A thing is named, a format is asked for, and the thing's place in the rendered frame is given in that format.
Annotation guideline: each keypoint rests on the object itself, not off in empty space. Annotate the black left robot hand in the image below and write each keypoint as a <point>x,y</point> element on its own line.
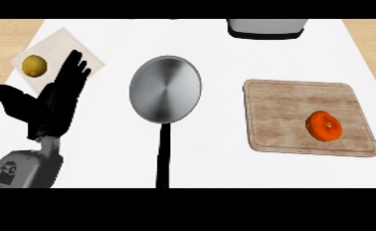
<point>58,102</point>

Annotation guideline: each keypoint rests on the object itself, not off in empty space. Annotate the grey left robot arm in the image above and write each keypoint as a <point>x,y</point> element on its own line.
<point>29,168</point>

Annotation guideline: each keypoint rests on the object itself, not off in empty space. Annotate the wooden cutting board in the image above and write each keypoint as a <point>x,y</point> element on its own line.
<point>289,115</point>

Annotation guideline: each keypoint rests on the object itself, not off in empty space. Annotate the orange squash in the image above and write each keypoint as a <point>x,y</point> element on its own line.
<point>322,125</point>

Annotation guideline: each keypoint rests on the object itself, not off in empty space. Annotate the yellow lemon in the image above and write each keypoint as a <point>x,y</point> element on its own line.
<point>33,65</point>

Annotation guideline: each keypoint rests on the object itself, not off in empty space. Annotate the grey appliance with black base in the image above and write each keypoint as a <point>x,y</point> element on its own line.
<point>265,27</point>

